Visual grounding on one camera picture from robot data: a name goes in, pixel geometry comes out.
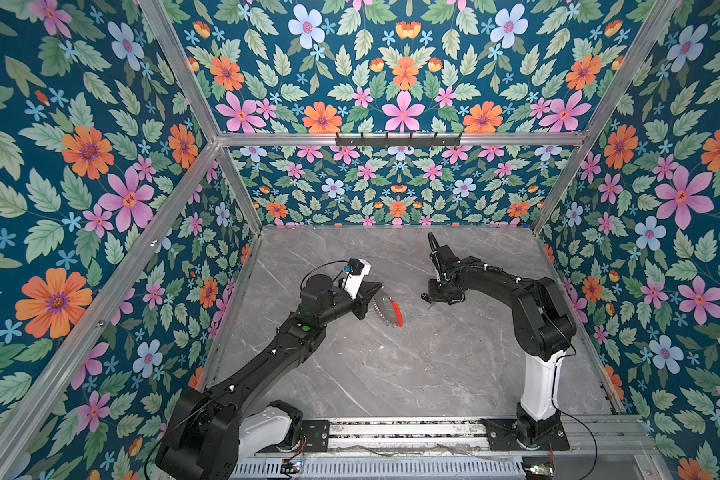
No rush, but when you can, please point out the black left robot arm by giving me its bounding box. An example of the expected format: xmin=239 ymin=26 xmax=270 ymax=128
xmin=154 ymin=274 xmax=383 ymax=479

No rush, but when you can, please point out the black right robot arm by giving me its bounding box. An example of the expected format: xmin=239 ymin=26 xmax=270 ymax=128
xmin=422 ymin=233 xmax=576 ymax=445

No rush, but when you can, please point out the black hook rack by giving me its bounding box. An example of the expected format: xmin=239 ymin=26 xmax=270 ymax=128
xmin=334 ymin=132 xmax=462 ymax=149

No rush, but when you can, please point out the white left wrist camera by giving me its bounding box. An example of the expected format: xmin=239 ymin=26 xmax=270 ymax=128
xmin=340 ymin=258 xmax=371 ymax=299

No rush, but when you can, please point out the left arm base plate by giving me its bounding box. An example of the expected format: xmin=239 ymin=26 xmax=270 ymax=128
xmin=296 ymin=420 xmax=331 ymax=453

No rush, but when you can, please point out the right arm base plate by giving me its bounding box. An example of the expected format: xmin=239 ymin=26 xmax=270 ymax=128
xmin=479 ymin=416 xmax=570 ymax=451

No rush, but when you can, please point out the white perforated cable tray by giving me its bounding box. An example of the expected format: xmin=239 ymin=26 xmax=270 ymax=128
xmin=230 ymin=456 xmax=526 ymax=479

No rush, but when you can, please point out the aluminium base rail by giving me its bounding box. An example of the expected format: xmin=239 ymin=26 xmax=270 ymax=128
xmin=261 ymin=414 xmax=659 ymax=457

